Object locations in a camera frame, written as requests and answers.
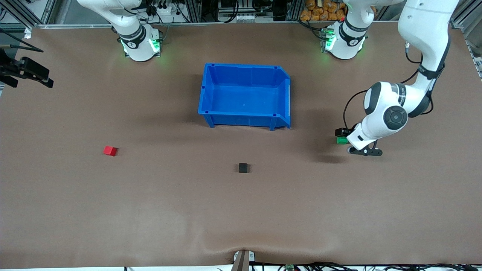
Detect blue plastic storage bin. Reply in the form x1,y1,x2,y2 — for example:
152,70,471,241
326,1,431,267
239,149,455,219
198,63,292,131

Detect orange snack bags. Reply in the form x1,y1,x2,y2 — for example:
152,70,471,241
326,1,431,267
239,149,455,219
300,0,346,22

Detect white power strip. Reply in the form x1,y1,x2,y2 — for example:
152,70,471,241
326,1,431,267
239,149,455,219
155,5,182,18

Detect brown table mat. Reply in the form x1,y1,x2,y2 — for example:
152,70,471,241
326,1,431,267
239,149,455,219
0,21,482,269

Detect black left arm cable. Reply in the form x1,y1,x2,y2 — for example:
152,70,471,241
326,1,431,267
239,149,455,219
343,41,434,130

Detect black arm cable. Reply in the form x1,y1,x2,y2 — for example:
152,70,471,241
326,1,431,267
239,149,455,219
343,41,434,130
0,27,44,53

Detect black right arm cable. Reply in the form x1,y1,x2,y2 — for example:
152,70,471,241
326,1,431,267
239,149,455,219
0,27,44,53

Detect aluminium frame profile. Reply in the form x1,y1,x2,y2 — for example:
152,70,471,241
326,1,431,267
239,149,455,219
452,0,482,79
0,0,58,26

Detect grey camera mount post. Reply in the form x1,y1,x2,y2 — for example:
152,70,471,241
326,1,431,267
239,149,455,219
232,250,255,271

